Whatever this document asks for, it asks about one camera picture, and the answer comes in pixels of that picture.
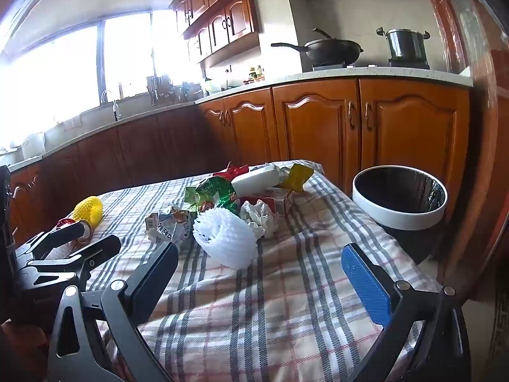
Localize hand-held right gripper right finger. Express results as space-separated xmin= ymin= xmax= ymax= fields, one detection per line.
xmin=341 ymin=242 xmax=472 ymax=382

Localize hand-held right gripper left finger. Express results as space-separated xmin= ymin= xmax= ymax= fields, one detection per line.
xmin=47 ymin=242 xmax=179 ymax=382

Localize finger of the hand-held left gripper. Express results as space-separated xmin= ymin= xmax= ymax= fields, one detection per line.
xmin=24 ymin=235 xmax=122 ymax=283
xmin=18 ymin=222 xmax=86 ymax=261

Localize white rim trash bin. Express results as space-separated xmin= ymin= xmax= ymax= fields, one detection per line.
xmin=352 ymin=164 xmax=448 ymax=265

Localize green foil snack bag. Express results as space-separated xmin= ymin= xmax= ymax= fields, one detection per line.
xmin=184 ymin=177 xmax=241 ymax=213

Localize red white carton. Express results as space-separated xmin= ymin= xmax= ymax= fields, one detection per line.
xmin=258 ymin=187 xmax=295 ymax=217

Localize yellow wrapper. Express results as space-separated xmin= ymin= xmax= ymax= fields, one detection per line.
xmin=280 ymin=163 xmax=315 ymax=194

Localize yellow foam fruit net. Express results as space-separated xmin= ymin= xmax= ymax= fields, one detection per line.
xmin=73 ymin=196 xmax=105 ymax=227

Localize crumpled printed wrapper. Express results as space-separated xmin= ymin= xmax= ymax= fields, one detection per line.
xmin=145 ymin=204 xmax=199 ymax=245

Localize white foam fruit net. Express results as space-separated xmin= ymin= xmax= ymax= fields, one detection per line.
xmin=193 ymin=206 xmax=259 ymax=267

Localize plaid tablecloth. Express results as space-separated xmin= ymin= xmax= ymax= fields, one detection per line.
xmin=85 ymin=160 xmax=444 ymax=382

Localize white plastic container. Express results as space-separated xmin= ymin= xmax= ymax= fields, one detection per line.
xmin=22 ymin=132 xmax=46 ymax=158

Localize crumpled white tissue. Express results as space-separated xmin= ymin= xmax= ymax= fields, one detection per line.
xmin=240 ymin=200 xmax=279 ymax=239

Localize white packet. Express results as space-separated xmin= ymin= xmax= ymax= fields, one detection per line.
xmin=231 ymin=165 xmax=279 ymax=197

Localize sink faucet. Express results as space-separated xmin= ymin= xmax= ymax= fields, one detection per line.
xmin=101 ymin=89 xmax=122 ymax=122

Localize wooden lower cabinets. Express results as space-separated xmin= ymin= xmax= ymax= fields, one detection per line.
xmin=0 ymin=77 xmax=472 ymax=255

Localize wooden cabinets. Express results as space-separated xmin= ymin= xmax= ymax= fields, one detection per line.
xmin=0 ymin=77 xmax=472 ymax=255
xmin=169 ymin=0 xmax=273 ymax=66

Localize kitchen window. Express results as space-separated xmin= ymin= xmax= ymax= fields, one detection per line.
xmin=0 ymin=8 xmax=203 ymax=144

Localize stone kitchen countertop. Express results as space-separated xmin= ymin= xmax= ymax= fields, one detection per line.
xmin=0 ymin=66 xmax=474 ymax=172

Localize gas stove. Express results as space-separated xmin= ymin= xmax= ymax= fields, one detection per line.
xmin=311 ymin=59 xmax=431 ymax=72

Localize black wok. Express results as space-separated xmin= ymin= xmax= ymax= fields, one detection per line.
xmin=271 ymin=28 xmax=364 ymax=66

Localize steel cooking pot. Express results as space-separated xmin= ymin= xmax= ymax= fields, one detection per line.
xmin=377 ymin=26 xmax=431 ymax=62

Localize wooden upper cabinets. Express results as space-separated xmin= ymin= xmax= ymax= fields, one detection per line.
xmin=169 ymin=0 xmax=273 ymax=66

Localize wooden door frame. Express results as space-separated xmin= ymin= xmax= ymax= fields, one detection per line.
xmin=417 ymin=0 xmax=509 ymax=303

